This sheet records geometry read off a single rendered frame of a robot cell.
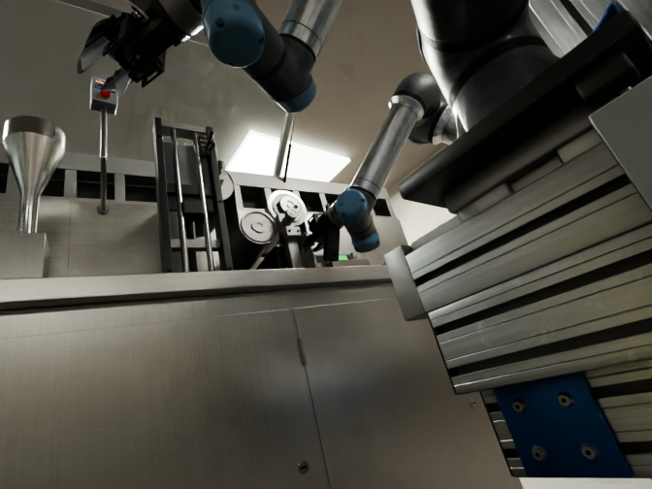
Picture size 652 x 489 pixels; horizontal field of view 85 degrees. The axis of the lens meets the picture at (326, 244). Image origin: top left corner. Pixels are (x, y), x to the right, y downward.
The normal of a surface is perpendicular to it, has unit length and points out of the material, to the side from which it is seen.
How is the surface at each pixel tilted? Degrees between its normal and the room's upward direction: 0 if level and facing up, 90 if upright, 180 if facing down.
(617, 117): 90
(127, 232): 90
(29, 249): 90
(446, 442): 90
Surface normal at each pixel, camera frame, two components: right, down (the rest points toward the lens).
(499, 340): -0.78, -0.06
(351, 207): -0.27, -0.32
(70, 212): 0.47, -0.45
